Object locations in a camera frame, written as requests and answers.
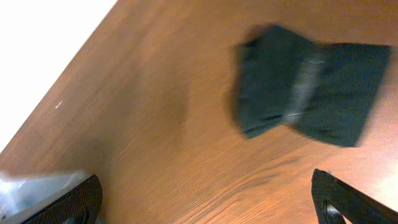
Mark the clear plastic storage bin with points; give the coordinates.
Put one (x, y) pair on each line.
(24, 196)

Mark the black garment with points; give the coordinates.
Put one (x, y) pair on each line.
(324, 91)

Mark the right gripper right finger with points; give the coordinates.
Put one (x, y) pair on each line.
(335, 201)

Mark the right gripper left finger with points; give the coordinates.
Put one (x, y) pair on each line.
(79, 205)

